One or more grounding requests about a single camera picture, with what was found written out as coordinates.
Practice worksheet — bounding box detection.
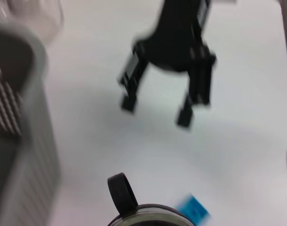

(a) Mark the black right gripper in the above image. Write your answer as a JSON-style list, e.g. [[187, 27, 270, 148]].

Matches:
[[117, 0, 217, 128]]

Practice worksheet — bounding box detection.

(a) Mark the glass teacup with black sleeve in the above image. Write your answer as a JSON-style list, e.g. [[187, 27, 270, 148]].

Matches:
[[105, 172, 193, 226]]

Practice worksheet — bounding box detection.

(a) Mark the grey-green perforated storage bin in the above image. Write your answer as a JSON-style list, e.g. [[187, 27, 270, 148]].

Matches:
[[0, 22, 64, 226]]

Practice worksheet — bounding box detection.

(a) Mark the blue square flat brick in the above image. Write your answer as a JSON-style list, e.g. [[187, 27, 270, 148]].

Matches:
[[174, 193, 212, 222]]

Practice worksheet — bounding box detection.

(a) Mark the clear glass carafe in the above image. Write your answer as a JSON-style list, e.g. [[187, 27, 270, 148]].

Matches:
[[0, 0, 65, 45]]

